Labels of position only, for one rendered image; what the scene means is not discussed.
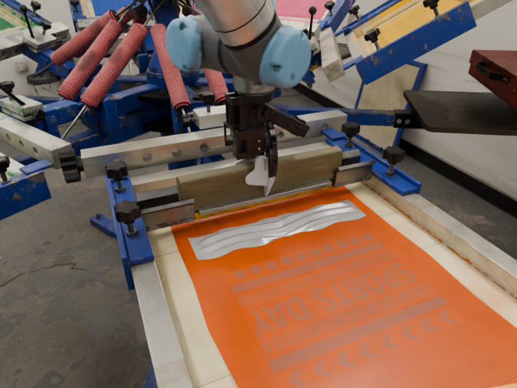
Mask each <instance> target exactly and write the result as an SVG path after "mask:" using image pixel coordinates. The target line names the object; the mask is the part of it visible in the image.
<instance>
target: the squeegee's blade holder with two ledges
mask: <svg viewBox="0 0 517 388"><path fill-rule="evenodd" d="M331 185H332V182H331V181H330V180H329V179H326V180H323V181H319V182H313V183H309V184H305V185H302V186H296V187H292V188H288V189H282V190H279V191H274V192H270V193H269V194H268V195H267V196H264V194H261V195H257V196H251V197H247V198H244V199H237V200H234V201H230V202H224V203H220V204H216V205H213V206H206V207H202V208H199V209H198V214H199V215H200V216H203V215H208V214H211V213H214V212H221V211H224V210H228V209H234V208H238V207H241V206H247V205H251V204H254V203H257V202H264V201H267V200H271V199H277V198H281V197H284V196H290V195H294V194H297V193H301V192H307V191H311V190H314V189H320V188H324V187H327V186H331Z"/></svg>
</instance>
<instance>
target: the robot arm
mask: <svg viewBox="0 0 517 388"><path fill-rule="evenodd" d="M194 1H195V3H196V4H197V6H198V7H199V8H200V9H201V11H202V13H203V14H204V15H194V16H193V15H188V16H187V17H184V18H176V19H174V20H173V21H171V22H170V23H169V25H168V28H167V30H166V34H165V41H166V48H167V51H168V55H169V58H170V59H171V61H172V63H173V64H174V66H175V67H176V68H177V69H179V70H181V71H183V72H190V71H196V72H198V71H200V69H212V70H215V71H218V72H223V73H226V74H229V75H233V88H234V90H235V91H234V92H228V93H225V112H226V121H223V122H224V137H225V146H233V155H234V156H235V157H236V158H237V160H240V161H238V162H237V163H236V164H235V165H240V164H244V163H248V162H255V169H254V170H253V171H252V172H250V173H249V174H248V175H247V176H246V177H245V182H246V183H247V184H248V185H250V186H264V196H267V195H268V194H269V192H270V190H271V187H272V185H273V182H274V181H275V176H276V173H277V168H278V150H277V135H276V131H275V127H274V125H276V126H279V127H281V128H283V129H285V130H287V131H289V132H290V133H291V134H293V135H296V136H301V137H303V138H305V135H306V134H307V132H308V130H309V129H310V127H309V126H308V125H307V124H306V121H305V120H303V119H302V118H301V117H298V116H296V115H294V116H293V115H290V114H288V113H286V112H283V111H282V110H280V109H277V108H276V107H274V106H272V105H269V104H268V103H267V102H270V101H272V100H273V99H274V89H275V87H277V88H280V89H290V88H292V87H294V86H295V85H297V84H299V83H300V82H301V80H302V79H303V76H304V75H305V74H306V72H307V71H308V68H309V64H310V61H311V53H312V52H311V45H310V42H309V38H308V37H307V35H306V34H305V33H304V32H303V31H301V30H299V29H297V28H293V27H292V26H290V25H283V24H282V23H281V21H280V19H279V17H278V15H277V13H276V3H275V0H194ZM227 128H229V129H230V130H231V131H230V136H231V138H229V139H228V140H227V138H226V129H227Z"/></svg>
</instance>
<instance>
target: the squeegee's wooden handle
mask: <svg viewBox="0 0 517 388"><path fill-rule="evenodd" d="M341 166H342V150H341V149H340V148H339V147H338V146H332V147H328V148H324V149H316V150H312V151H307V152H300V153H296V154H291V155H287V156H280V157H278V168H277V173H276V176H275V181H274V182H273V185H272V187H271V190H270V192H274V191H279V190H282V189H288V188H292V187H296V186H302V185H305V184H309V183H313V182H319V181H323V180H326V179H329V180H330V181H331V182H334V175H335V170H336V169H337V168H338V167H341ZM254 169H255V162H248V163H244V164H240V165H235V166H228V167H224V168H220V169H212V170H208V171H204V172H196V173H192V174H188V175H183V176H177V177H176V182H177V189H178V200H179V202H181V201H184V200H188V199H194V201H195V203H194V210H195V213H197V212H198V209H199V208H202V207H206V206H213V205H216V204H220V203H224V202H230V201H234V200H237V199H244V198H247V197H251V196H257V195H261V194H264V186H250V185H248V184H247V183H246V182H245V177H246V176H247V175H248V174H249V173H250V172H252V171H253V170H254Z"/></svg>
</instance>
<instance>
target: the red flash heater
mask: <svg viewBox="0 0 517 388"><path fill-rule="evenodd" d="M481 60H482V61H484V62H485V63H484V65H483V67H485V68H487V69H488V70H489V71H490V72H492V73H497V74H503V75H507V76H508V77H509V82H508V84H506V83H504V82H503V81H499V80H493V79H489V78H488V77H486V76H485V75H484V74H482V73H481V72H479V71H478V70H476V69H475V67H476V65H477V63H479V62H481ZM469 63H470V64H471V65H470V67H469V74H470V76H472V77H473V78H474V79H476V80H477V81H478V82H480V83H481V84H483V85H484V86H485V87H486V88H487V89H489V90H490V91H491V92H493V93H494V94H495V95H497V96H498V97H499V98H500V99H501V100H503V101H504V102H505V103H507V104H508V105H510V106H511V107H512V108H513V109H514V110H515V111H517V51H511V50H478V49H473V50H472V54H471V57H470V60H469Z"/></svg>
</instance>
